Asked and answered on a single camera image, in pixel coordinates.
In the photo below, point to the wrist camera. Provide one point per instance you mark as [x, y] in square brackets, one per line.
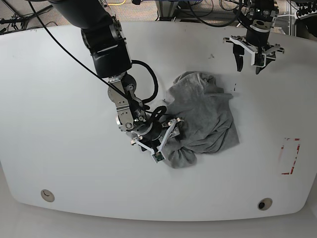
[158, 156]
[259, 60]

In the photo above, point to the left table cable grommet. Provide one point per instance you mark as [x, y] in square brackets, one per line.
[47, 195]

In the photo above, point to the table cable grommet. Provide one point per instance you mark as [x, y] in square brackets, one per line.
[265, 204]
[47, 195]

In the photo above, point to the red tape rectangle marking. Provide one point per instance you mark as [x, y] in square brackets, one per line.
[288, 155]

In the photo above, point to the aluminium frame table base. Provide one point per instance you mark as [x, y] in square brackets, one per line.
[216, 13]

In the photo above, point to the right table cable grommet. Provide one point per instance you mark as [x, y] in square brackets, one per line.
[265, 204]

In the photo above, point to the grey T-shirt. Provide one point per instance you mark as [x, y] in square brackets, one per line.
[208, 124]

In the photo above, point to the black tripod stand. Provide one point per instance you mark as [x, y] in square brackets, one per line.
[19, 22]

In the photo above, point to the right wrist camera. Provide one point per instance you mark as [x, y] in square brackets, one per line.
[158, 156]

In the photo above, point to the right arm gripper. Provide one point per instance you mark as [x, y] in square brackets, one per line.
[154, 137]

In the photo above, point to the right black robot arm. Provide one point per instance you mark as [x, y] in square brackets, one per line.
[102, 35]

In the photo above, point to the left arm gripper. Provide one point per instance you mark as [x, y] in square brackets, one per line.
[255, 41]

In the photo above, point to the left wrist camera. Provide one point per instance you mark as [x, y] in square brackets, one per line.
[259, 60]

